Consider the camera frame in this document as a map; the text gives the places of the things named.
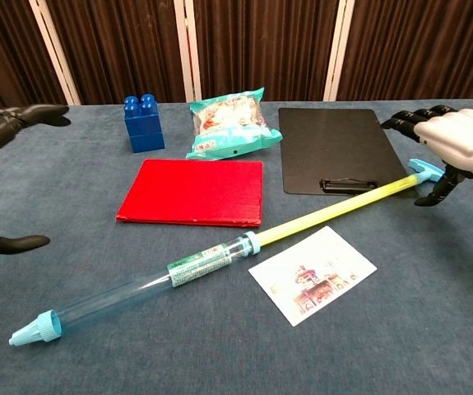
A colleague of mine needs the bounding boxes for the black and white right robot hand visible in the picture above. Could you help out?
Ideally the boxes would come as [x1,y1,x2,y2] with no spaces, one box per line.
[380,105,473,207]

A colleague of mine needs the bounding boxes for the yellow and teal water pump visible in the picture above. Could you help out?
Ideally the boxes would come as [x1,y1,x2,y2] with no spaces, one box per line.
[7,158,445,347]

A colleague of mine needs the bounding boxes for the brown curtain partition screen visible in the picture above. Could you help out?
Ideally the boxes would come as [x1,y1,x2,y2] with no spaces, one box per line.
[0,0,71,110]
[38,0,196,106]
[326,0,473,102]
[174,0,344,103]

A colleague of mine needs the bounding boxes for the black clipboard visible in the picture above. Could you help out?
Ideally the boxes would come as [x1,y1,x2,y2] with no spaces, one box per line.
[277,107,420,200]

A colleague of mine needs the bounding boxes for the blue toy building block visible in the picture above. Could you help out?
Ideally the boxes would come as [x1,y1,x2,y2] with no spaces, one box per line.
[123,93,166,154]

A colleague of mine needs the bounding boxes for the white picture postcard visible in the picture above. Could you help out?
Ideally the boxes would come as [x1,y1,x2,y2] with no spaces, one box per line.
[248,225,378,328]

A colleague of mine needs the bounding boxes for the red flat notebook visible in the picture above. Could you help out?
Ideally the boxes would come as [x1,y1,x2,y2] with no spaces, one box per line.
[115,159,264,229]

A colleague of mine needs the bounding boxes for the teal snack bag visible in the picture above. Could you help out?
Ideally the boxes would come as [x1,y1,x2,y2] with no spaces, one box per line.
[184,86,284,160]

